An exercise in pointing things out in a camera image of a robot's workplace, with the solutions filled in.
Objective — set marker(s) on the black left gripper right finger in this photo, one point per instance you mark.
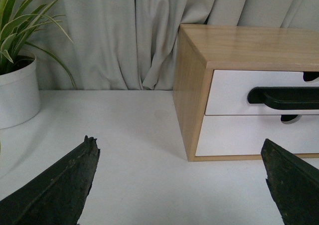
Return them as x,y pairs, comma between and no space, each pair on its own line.
293,184

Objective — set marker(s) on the grey curtain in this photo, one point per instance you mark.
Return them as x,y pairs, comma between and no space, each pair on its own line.
131,44

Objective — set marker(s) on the wooden drawer cabinet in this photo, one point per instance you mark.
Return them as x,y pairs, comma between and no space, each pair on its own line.
202,49

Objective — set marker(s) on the white plant pot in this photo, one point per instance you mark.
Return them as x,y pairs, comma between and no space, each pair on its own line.
19,94

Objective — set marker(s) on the green striped houseplant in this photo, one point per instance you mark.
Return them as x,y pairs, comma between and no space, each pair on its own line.
18,22

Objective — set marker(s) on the black drawer handle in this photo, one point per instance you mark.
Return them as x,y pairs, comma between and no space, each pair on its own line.
285,98

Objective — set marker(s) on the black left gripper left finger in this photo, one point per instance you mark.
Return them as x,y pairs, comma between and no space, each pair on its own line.
57,196

